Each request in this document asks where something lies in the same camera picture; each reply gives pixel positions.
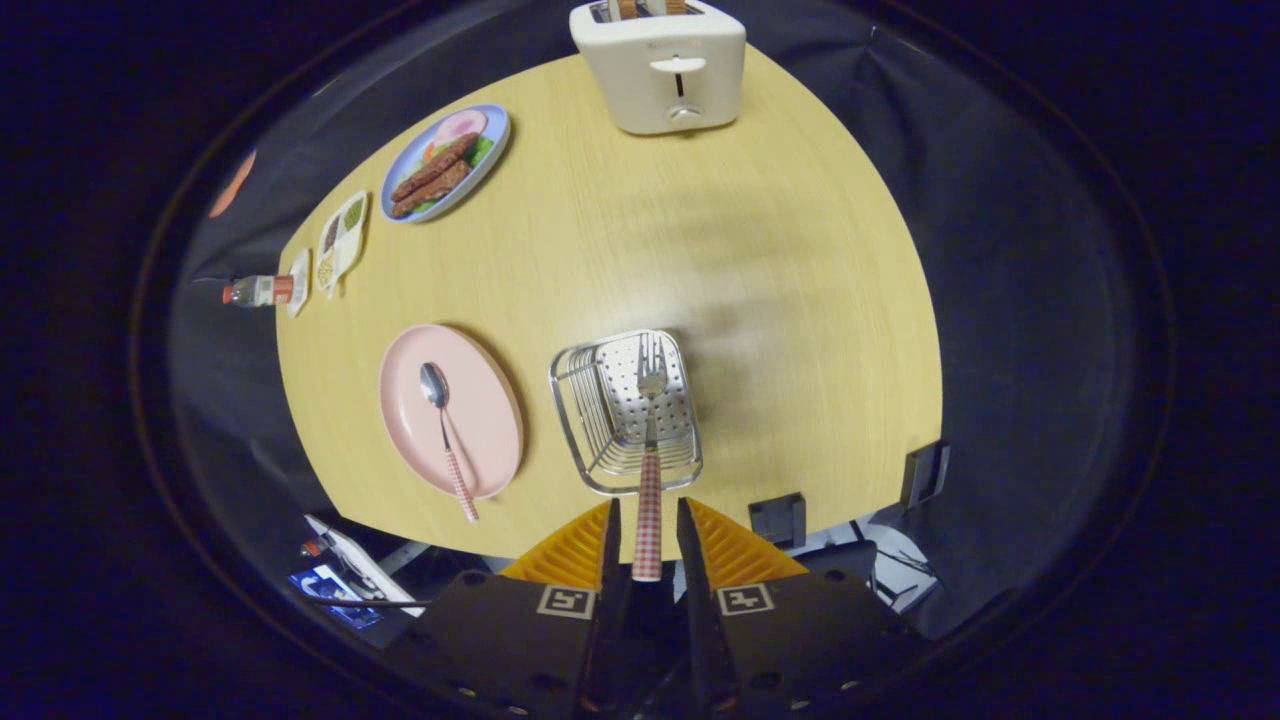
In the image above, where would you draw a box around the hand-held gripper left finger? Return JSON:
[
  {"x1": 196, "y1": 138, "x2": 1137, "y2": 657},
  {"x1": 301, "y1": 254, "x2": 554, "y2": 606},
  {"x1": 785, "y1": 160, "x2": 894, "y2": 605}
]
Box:
[{"x1": 385, "y1": 497, "x2": 633, "y2": 720}]

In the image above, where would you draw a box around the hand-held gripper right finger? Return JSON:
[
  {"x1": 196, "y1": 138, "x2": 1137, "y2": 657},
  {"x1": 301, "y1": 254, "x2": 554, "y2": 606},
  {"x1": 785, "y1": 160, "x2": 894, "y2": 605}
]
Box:
[{"x1": 677, "y1": 497, "x2": 921, "y2": 720}]

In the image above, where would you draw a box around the fork with red checkered handle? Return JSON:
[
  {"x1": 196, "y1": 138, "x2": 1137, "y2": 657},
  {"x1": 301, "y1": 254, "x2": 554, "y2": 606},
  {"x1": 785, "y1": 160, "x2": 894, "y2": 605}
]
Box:
[{"x1": 630, "y1": 333, "x2": 669, "y2": 584}]

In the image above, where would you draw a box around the spoon with red checkered handle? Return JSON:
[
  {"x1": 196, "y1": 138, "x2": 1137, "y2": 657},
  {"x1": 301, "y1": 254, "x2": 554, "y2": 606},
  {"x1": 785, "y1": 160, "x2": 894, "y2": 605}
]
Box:
[{"x1": 419, "y1": 361, "x2": 480, "y2": 524}]

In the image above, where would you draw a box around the black table clamp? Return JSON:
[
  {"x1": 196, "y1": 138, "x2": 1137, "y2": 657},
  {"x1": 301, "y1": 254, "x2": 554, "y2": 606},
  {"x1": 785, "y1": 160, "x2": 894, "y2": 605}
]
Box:
[
  {"x1": 748, "y1": 492, "x2": 808, "y2": 549},
  {"x1": 900, "y1": 440, "x2": 951, "y2": 511}
]

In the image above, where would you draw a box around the white flat device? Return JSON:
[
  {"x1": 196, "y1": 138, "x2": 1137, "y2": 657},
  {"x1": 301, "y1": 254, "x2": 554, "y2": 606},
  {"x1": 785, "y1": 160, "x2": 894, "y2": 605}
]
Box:
[{"x1": 303, "y1": 513, "x2": 426, "y2": 618}]

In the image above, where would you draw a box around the phone with lit screen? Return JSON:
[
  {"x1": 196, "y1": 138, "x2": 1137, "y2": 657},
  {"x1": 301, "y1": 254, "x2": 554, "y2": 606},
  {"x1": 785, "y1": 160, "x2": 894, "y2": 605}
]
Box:
[{"x1": 290, "y1": 565, "x2": 386, "y2": 631}]

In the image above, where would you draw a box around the pink plate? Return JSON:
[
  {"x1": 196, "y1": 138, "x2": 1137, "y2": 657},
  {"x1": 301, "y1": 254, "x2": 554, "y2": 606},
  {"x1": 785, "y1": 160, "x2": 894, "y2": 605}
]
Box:
[{"x1": 378, "y1": 323, "x2": 525, "y2": 501}]

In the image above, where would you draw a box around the white square coaster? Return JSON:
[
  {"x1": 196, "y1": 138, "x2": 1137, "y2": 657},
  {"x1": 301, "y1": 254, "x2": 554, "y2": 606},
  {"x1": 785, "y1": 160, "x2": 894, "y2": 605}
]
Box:
[{"x1": 286, "y1": 248, "x2": 312, "y2": 319}]

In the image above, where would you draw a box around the white divided condiment tray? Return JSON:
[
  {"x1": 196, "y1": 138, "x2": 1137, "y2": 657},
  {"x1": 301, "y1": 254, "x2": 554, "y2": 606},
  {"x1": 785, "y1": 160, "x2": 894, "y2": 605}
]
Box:
[{"x1": 314, "y1": 190, "x2": 370, "y2": 299}]

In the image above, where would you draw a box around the clear bottle with red cap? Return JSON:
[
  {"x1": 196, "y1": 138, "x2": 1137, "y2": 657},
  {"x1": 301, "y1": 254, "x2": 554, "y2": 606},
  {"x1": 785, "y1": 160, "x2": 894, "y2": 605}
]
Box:
[{"x1": 222, "y1": 275, "x2": 296, "y2": 308}]

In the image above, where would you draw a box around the brown sausage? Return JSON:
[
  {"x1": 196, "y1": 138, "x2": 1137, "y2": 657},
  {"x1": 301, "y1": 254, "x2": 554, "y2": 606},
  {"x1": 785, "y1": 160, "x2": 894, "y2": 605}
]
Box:
[
  {"x1": 390, "y1": 133, "x2": 479, "y2": 203},
  {"x1": 392, "y1": 160, "x2": 471, "y2": 219}
]

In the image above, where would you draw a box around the blue plate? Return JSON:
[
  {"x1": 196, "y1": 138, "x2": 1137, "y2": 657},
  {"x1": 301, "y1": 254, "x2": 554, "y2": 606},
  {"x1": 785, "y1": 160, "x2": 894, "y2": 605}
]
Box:
[{"x1": 379, "y1": 104, "x2": 512, "y2": 224}]

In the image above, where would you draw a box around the pink ham slice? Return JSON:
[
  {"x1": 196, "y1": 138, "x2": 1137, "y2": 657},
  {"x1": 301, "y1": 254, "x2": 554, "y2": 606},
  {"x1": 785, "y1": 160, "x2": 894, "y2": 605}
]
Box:
[{"x1": 432, "y1": 110, "x2": 489, "y2": 149}]

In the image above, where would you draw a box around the white toaster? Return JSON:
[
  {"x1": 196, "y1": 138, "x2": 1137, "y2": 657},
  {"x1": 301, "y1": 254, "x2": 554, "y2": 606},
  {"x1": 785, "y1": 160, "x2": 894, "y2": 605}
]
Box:
[{"x1": 569, "y1": 0, "x2": 748, "y2": 137}]

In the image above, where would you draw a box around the metal wire basket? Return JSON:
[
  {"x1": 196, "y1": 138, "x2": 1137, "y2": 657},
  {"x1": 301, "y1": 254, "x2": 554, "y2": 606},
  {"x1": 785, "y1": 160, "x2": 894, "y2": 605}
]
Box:
[{"x1": 548, "y1": 329, "x2": 704, "y2": 497}]

